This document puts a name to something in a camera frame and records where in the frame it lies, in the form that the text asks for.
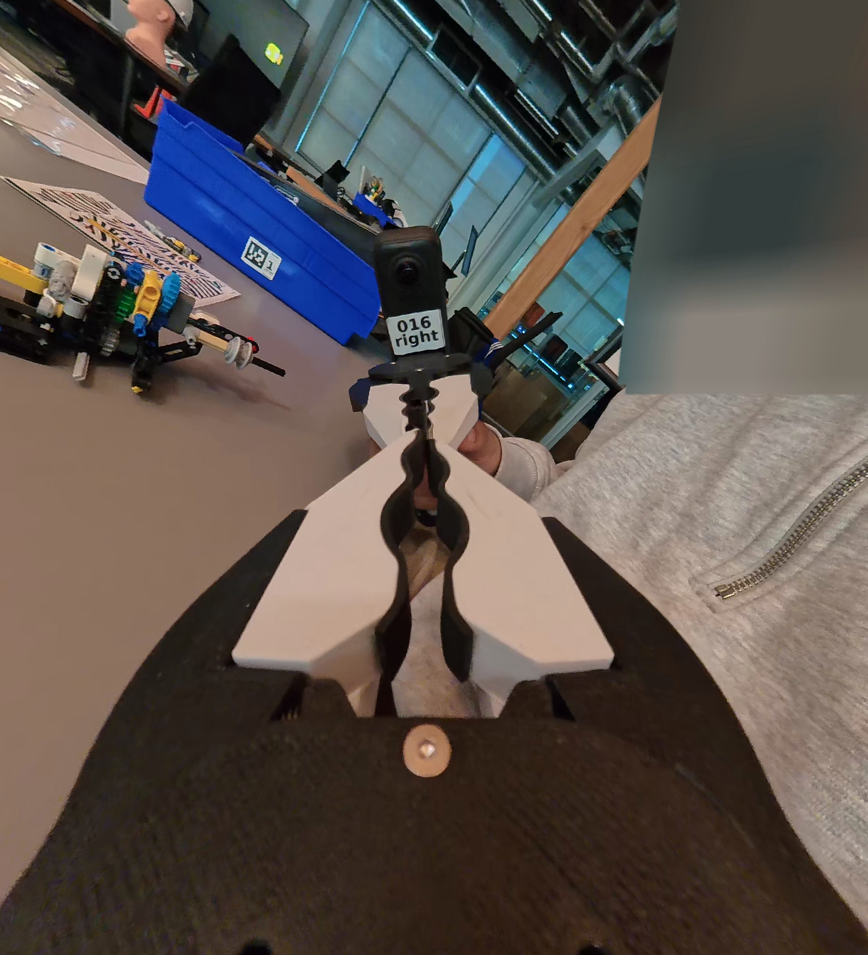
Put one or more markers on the silver ventilation ducts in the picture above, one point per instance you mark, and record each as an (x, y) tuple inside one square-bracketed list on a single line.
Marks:
[(598, 89)]

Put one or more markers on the partly built lego model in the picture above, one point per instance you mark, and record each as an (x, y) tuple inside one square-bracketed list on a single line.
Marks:
[(105, 298)]

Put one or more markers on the black monitor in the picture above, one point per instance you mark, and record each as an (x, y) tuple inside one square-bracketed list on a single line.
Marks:
[(232, 97)]

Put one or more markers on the person's right hand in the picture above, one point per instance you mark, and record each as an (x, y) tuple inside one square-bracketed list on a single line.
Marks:
[(482, 448)]

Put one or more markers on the person in grey hoodie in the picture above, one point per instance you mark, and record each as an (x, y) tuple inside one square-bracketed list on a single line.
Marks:
[(740, 597)]

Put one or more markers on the white paper sheets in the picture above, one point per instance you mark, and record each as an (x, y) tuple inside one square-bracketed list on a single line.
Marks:
[(1, 97)]

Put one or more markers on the person's right forearm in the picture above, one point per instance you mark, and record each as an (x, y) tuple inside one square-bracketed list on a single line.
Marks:
[(527, 466)]

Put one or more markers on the blue plastic bin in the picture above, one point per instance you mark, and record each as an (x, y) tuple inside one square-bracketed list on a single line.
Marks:
[(217, 194)]

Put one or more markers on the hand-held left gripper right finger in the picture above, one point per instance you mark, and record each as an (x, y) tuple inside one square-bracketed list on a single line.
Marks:
[(531, 597)]

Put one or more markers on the large glass window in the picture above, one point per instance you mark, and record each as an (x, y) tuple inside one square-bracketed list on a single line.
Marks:
[(404, 127)]

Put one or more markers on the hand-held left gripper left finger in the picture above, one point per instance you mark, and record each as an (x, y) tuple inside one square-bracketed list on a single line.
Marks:
[(322, 589)]

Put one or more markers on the pink mannequin head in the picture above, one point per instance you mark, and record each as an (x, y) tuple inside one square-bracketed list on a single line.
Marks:
[(146, 22)]

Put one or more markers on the striped sticker sheet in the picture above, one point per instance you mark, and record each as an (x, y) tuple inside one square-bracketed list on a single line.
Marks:
[(61, 201)]

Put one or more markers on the background work desk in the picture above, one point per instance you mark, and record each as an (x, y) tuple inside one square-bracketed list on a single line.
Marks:
[(314, 186)]

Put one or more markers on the wooden beam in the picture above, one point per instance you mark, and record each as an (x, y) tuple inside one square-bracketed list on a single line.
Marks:
[(575, 224)]

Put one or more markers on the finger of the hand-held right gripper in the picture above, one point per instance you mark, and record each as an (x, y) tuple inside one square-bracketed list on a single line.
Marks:
[(387, 410), (454, 410)]

